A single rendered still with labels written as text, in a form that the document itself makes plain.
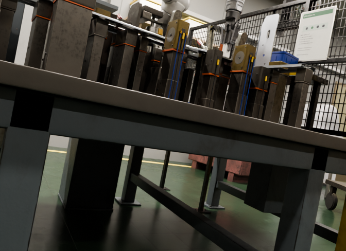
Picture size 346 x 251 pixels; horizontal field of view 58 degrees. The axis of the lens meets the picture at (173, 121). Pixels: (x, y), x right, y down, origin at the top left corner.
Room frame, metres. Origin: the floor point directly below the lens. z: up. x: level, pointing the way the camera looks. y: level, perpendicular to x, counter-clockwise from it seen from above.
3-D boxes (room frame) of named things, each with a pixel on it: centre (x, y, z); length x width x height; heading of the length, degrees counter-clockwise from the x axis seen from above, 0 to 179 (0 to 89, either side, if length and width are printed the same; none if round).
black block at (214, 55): (1.38, -0.13, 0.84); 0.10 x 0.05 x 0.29; 32
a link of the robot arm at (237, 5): (1.64, -0.20, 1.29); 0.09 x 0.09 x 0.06
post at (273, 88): (1.55, -0.44, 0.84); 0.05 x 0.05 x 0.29; 32
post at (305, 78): (1.40, -0.53, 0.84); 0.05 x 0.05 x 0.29; 32
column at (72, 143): (2.11, 0.48, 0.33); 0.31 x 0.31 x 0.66; 28
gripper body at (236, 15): (1.64, -0.20, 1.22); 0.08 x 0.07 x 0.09; 32
